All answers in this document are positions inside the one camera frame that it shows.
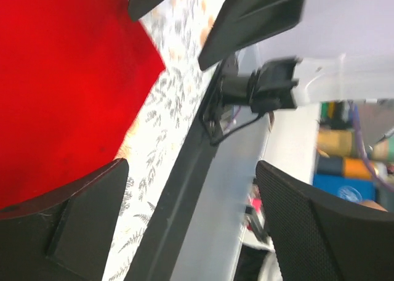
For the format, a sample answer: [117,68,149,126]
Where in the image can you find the red t-shirt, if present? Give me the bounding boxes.
[1,0,165,208]

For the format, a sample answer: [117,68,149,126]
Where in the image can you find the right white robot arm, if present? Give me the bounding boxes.
[198,0,393,112]

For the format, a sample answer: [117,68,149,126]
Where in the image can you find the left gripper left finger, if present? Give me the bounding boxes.
[1,158,129,281]

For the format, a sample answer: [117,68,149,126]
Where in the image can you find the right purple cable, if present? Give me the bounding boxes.
[350,100,394,192]

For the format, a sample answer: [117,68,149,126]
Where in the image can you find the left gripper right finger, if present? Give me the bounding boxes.
[255,161,393,280]

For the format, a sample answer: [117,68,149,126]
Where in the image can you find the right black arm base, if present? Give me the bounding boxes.
[199,55,267,147]

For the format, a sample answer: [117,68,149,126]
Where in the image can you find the floral patterned table mat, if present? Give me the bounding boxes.
[103,0,224,280]

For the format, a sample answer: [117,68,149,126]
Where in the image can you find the aluminium rail frame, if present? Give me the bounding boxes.
[126,108,269,280]

